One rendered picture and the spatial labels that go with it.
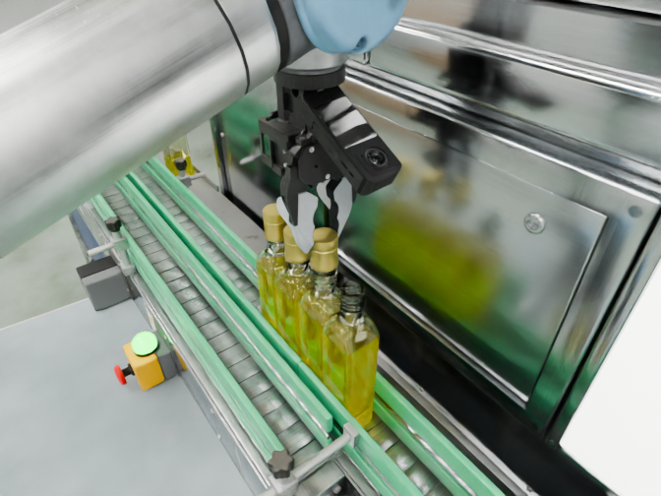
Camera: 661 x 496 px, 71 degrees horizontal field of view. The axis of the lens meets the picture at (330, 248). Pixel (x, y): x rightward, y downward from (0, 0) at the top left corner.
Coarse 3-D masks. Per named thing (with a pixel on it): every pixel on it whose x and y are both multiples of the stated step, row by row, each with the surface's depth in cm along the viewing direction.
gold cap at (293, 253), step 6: (288, 228) 60; (288, 234) 60; (288, 240) 60; (294, 240) 60; (288, 246) 60; (294, 246) 60; (288, 252) 61; (294, 252) 61; (300, 252) 61; (288, 258) 62; (294, 258) 61; (300, 258) 61; (306, 258) 62
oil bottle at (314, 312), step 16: (336, 288) 62; (304, 304) 61; (320, 304) 60; (336, 304) 60; (304, 320) 63; (320, 320) 60; (304, 336) 65; (320, 336) 61; (304, 352) 68; (320, 352) 63; (320, 368) 65
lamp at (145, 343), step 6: (138, 336) 87; (144, 336) 86; (150, 336) 87; (132, 342) 86; (138, 342) 85; (144, 342) 85; (150, 342) 86; (156, 342) 88; (138, 348) 85; (144, 348) 85; (150, 348) 86; (156, 348) 88; (138, 354) 86; (144, 354) 86; (150, 354) 87
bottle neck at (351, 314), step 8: (352, 280) 55; (344, 288) 55; (352, 288) 56; (360, 288) 55; (344, 296) 54; (352, 296) 53; (360, 296) 54; (344, 304) 54; (352, 304) 54; (360, 304) 55; (344, 312) 55; (352, 312) 55; (360, 312) 55; (344, 320) 56; (352, 320) 56; (360, 320) 56
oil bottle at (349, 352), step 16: (336, 320) 57; (368, 320) 57; (336, 336) 57; (352, 336) 56; (368, 336) 57; (336, 352) 58; (352, 352) 56; (368, 352) 59; (336, 368) 60; (352, 368) 58; (368, 368) 61; (336, 384) 62; (352, 384) 60; (368, 384) 63; (352, 400) 62; (368, 400) 65; (368, 416) 68
